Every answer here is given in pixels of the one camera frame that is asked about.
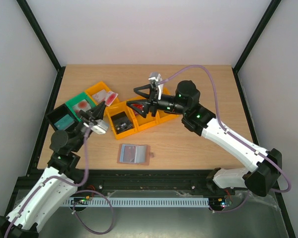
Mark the yellow triple bin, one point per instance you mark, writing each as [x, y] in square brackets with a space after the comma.
[138, 122]

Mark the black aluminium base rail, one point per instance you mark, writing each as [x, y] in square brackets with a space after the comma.
[194, 182]

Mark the black card stack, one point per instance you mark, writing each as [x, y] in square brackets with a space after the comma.
[121, 122]

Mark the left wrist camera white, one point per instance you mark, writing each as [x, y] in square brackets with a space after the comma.
[99, 126]

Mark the green bin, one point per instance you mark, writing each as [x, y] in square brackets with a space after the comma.
[77, 99]

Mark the black bin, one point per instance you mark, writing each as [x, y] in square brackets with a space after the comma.
[57, 114]

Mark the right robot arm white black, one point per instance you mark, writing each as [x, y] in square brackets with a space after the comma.
[261, 167]

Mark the light blue cable duct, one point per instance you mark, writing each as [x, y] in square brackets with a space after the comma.
[139, 202]

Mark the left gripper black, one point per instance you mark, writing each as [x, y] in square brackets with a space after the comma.
[97, 112]

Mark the right black frame post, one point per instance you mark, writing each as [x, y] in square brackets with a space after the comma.
[269, 12]

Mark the teal card stack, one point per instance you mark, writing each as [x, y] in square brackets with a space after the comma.
[63, 123]

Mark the red white card stack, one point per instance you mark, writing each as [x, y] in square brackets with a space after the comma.
[83, 105]

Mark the black frame post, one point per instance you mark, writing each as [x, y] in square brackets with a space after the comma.
[269, 12]
[28, 13]

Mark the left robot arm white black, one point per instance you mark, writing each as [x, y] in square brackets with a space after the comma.
[58, 181]

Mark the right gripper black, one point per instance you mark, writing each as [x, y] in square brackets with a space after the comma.
[153, 102]

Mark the left black frame post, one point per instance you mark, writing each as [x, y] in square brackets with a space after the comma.
[28, 13]

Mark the yellow bin single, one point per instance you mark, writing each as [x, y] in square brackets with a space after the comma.
[98, 87]

